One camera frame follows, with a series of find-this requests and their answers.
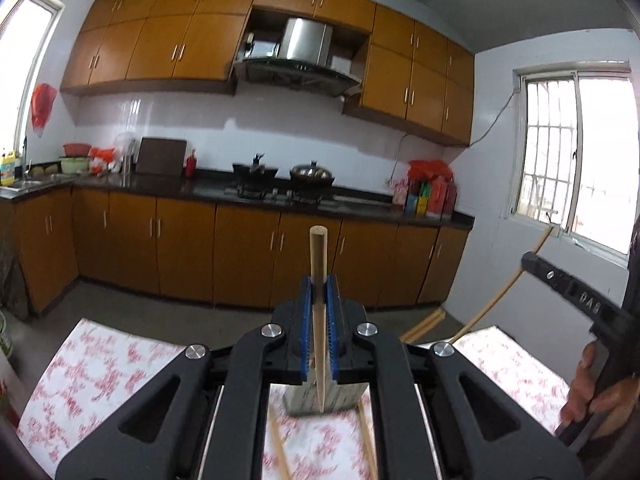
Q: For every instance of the hanging red plastic bag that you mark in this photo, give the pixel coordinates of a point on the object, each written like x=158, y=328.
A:
x=44, y=107

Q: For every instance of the small red bottle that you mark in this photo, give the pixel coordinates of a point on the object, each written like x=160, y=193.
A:
x=190, y=165

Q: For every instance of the wooden upper wall cabinets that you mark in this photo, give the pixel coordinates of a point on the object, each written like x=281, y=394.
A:
x=165, y=35

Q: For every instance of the person's right hand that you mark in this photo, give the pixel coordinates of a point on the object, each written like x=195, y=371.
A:
x=580, y=385

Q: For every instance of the steel range hood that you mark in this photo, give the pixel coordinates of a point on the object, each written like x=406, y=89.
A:
x=300, y=55

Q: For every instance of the black kitchen countertop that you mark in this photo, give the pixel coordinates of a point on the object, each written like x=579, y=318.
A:
x=200, y=187

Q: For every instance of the dark sauce bottle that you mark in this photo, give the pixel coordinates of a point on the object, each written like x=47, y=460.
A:
x=451, y=195

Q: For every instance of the dark cutting board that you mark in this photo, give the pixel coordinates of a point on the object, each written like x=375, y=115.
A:
x=161, y=156

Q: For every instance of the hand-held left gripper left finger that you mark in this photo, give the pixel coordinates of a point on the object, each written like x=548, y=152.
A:
x=305, y=332

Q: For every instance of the pink label bottle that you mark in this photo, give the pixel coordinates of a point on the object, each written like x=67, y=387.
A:
x=401, y=191

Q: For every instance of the translucent plastic container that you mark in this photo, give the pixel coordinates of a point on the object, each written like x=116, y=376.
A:
x=125, y=152

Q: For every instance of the green perforated utensil holder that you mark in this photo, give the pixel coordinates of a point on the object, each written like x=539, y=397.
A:
x=347, y=400

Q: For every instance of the red basin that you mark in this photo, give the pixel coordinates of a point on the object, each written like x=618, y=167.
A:
x=76, y=149

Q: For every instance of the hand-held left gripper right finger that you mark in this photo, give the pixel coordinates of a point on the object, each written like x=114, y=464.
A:
x=332, y=332

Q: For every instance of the red bag over bottles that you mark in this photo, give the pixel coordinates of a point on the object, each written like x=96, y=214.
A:
x=429, y=167

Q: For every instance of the open black wok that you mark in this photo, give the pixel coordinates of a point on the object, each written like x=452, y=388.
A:
x=255, y=170

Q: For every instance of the red floral tablecloth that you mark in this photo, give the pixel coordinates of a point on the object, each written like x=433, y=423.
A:
x=100, y=375

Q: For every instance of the red oil bottle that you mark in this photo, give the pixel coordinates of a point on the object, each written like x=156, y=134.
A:
x=438, y=196

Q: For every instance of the green basin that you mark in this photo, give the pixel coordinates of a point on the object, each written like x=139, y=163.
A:
x=75, y=165

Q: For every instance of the green yellow box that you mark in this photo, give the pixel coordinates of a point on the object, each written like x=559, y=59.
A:
x=418, y=202

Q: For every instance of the wooden base cabinets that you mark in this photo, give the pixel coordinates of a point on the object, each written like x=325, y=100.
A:
x=190, y=250

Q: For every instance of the window with security bars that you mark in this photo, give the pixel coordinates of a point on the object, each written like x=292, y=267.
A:
x=565, y=155

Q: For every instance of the steel sink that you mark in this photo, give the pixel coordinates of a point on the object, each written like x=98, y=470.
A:
x=27, y=185

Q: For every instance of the metal faucet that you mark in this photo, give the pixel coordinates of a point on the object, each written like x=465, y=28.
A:
x=24, y=157

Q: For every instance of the black gas stove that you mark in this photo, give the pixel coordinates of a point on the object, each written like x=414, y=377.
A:
x=260, y=192

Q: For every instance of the white framed sliding window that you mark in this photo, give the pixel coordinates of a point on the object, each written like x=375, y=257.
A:
x=30, y=60

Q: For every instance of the crumpled red plastic bag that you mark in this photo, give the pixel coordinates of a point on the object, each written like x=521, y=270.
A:
x=104, y=159

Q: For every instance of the black wok with lid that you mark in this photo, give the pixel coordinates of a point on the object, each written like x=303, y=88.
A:
x=312, y=174

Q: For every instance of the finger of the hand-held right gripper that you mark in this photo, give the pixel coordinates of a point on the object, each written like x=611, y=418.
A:
x=545, y=272

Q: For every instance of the yellow detergent bottle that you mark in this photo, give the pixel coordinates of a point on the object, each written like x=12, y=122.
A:
x=8, y=170

